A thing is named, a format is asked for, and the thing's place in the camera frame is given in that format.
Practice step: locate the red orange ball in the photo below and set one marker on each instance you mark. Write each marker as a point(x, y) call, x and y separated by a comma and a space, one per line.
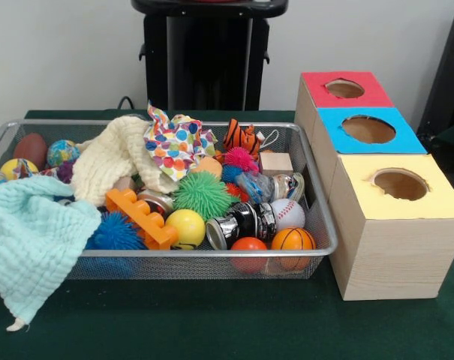
point(249, 243)

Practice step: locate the mint green cloth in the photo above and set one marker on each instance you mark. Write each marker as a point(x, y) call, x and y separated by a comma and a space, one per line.
point(31, 240)

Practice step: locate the blue spiky ball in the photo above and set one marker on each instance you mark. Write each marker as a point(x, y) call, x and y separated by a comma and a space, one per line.
point(116, 234)

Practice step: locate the dark green table cloth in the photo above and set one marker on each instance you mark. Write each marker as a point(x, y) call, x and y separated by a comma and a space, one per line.
point(211, 322)

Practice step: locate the cream waffle cloth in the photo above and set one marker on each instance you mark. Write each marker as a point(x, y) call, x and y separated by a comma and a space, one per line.
point(106, 161)

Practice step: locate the orange toy brick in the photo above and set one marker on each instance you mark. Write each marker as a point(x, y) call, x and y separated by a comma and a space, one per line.
point(144, 217)

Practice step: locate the yellow smiley ball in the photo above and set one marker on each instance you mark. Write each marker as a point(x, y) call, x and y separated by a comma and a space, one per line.
point(187, 225)

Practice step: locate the green spiky ball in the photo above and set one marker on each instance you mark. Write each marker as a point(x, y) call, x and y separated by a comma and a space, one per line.
point(204, 193)

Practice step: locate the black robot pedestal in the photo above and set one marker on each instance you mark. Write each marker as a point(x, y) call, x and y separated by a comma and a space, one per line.
point(211, 56)

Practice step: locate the orange basketball toy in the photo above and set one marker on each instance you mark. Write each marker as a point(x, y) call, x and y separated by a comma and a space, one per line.
point(292, 238)

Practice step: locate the clear mesh bin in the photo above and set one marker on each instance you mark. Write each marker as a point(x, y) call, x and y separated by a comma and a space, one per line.
point(196, 266)

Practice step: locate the black floor stand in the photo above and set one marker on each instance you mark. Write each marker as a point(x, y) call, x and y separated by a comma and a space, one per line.
point(448, 75)

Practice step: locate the polka dot paper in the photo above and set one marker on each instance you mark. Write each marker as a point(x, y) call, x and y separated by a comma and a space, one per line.
point(174, 150)

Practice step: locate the side table green cloth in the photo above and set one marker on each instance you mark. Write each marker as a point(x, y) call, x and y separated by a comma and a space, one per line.
point(453, 135)

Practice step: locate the white baseball toy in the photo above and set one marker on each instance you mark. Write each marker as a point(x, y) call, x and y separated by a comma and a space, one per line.
point(288, 212)

